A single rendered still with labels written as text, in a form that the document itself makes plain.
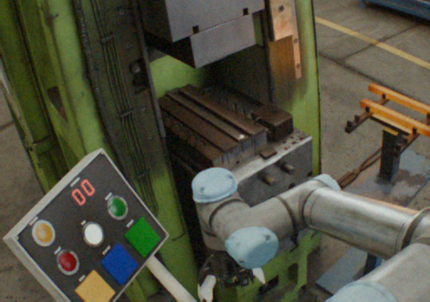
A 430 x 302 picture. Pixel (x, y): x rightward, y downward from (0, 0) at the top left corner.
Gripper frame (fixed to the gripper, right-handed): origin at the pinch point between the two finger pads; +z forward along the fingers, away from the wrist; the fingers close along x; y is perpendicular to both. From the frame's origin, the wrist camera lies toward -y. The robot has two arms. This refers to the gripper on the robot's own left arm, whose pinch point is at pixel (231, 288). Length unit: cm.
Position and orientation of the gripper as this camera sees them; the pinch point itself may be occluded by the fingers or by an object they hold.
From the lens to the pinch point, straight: 108.7
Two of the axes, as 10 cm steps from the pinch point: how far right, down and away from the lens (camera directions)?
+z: 1.4, 8.1, 5.7
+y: 3.1, 5.1, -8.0
